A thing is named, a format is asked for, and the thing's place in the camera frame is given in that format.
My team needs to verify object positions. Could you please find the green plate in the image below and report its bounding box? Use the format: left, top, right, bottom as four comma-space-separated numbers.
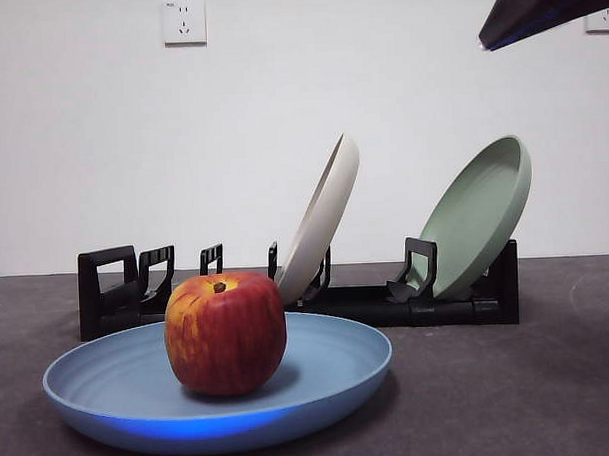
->
414, 134, 538, 302

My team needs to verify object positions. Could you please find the white wall socket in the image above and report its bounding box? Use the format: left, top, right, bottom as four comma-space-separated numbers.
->
585, 5, 609, 34
161, 0, 209, 48

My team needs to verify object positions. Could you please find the black plate rack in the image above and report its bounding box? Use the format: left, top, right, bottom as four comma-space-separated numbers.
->
76, 231, 522, 342

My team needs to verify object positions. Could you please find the beige plate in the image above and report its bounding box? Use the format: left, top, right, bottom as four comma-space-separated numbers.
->
270, 132, 365, 308

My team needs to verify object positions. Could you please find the red yellow apple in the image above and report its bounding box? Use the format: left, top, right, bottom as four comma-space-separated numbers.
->
162, 270, 290, 399

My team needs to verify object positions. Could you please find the blue plate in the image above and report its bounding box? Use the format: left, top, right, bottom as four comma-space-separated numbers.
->
40, 307, 397, 456

